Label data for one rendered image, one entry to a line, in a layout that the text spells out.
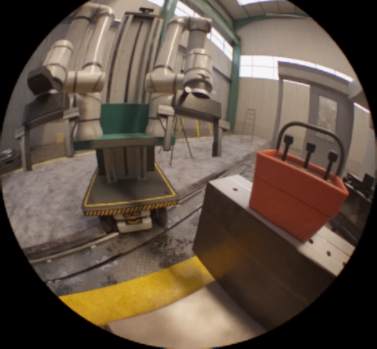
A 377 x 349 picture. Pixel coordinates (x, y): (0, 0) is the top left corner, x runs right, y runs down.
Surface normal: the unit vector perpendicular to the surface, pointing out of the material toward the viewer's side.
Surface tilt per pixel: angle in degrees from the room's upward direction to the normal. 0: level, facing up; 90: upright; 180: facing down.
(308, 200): 97
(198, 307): 0
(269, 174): 97
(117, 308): 0
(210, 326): 0
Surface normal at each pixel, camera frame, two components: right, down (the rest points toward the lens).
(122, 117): 0.45, 0.35
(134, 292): 0.11, -0.93
